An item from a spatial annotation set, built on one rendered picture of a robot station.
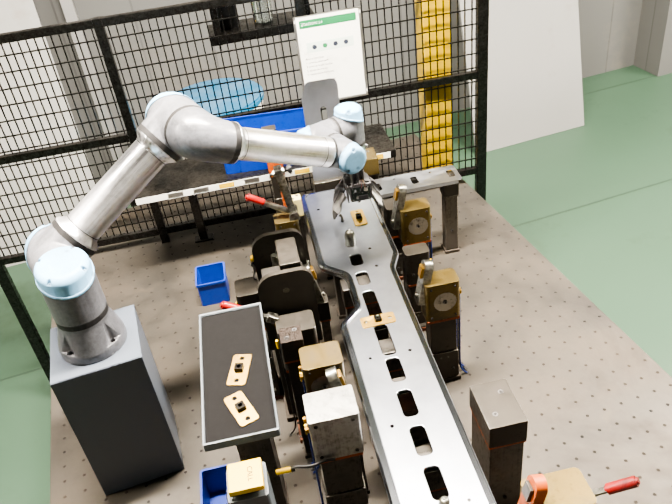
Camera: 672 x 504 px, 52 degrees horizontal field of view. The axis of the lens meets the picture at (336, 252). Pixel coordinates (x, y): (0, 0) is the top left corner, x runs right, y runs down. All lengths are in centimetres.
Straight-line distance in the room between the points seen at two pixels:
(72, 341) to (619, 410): 134
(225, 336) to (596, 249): 250
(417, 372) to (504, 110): 311
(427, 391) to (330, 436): 26
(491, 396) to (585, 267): 212
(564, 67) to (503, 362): 296
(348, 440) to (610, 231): 263
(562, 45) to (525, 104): 42
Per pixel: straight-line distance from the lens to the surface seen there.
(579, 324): 216
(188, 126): 154
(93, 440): 177
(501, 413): 145
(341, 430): 138
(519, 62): 452
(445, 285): 173
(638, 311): 333
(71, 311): 157
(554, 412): 191
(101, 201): 165
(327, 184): 229
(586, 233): 377
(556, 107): 470
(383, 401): 152
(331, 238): 200
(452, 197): 229
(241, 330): 150
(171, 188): 236
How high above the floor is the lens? 213
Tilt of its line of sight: 35 degrees down
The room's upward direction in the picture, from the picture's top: 8 degrees counter-clockwise
